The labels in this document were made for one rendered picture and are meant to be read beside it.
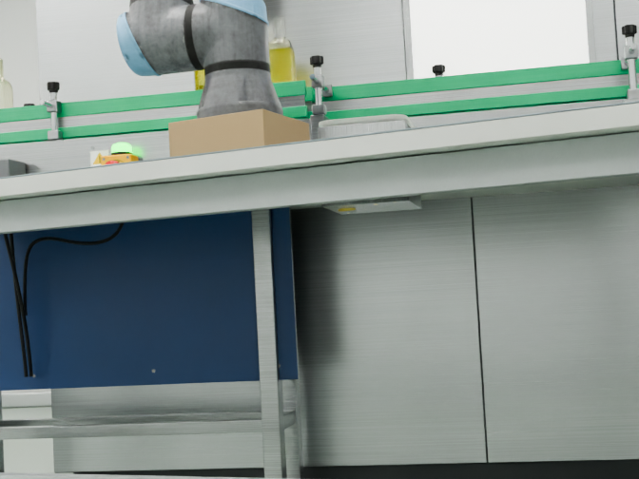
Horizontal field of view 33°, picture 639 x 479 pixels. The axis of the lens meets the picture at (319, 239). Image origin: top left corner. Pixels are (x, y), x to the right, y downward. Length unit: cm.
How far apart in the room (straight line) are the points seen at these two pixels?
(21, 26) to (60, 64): 348
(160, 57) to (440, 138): 55
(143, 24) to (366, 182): 50
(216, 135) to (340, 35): 85
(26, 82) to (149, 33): 432
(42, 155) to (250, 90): 75
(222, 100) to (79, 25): 105
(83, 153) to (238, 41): 67
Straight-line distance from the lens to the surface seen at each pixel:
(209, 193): 186
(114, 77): 277
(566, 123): 160
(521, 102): 236
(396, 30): 258
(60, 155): 246
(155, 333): 238
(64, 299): 246
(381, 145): 168
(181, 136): 185
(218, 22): 189
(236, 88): 185
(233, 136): 180
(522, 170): 166
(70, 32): 284
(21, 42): 629
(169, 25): 192
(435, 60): 256
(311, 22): 262
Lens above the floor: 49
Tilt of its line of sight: 3 degrees up
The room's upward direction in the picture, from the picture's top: 3 degrees counter-clockwise
